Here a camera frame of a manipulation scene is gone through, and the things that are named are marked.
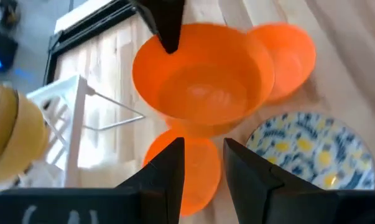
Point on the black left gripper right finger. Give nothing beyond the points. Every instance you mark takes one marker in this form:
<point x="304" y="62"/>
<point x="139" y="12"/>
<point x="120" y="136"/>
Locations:
<point x="255" y="193"/>

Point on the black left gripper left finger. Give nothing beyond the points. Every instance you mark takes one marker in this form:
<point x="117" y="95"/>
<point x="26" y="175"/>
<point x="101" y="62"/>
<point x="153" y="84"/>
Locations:
<point x="156" y="193"/>

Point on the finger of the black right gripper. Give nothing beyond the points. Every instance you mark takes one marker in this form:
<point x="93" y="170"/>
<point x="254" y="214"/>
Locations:
<point x="168" y="21"/>

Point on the orange plastic bowl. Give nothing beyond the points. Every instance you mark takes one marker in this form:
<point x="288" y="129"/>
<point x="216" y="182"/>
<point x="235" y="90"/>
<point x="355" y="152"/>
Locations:
<point x="199" y="174"/>
<point x="286" y="59"/>
<point x="202" y="84"/>

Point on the black device blue light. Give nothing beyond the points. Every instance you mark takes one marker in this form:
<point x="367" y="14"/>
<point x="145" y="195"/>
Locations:
<point x="0" y="53"/>

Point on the black aluminium table frame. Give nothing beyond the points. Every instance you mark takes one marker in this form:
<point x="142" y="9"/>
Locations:
<point x="90" y="26"/>

